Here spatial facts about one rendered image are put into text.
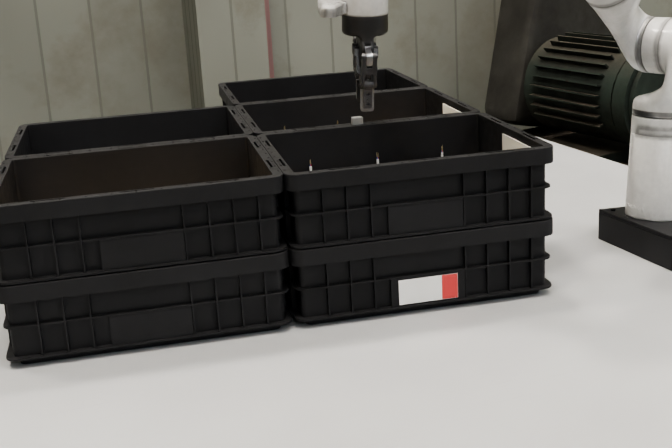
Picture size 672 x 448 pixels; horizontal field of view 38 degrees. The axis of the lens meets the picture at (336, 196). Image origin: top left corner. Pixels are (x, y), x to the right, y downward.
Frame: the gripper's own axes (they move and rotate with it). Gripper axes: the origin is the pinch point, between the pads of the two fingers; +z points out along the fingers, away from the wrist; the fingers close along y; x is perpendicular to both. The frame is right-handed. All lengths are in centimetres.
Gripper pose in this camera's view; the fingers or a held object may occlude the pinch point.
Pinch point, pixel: (364, 97)
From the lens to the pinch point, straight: 164.8
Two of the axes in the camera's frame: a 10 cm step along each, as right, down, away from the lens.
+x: -10.0, 0.4, -0.8
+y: -0.9, -3.6, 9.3
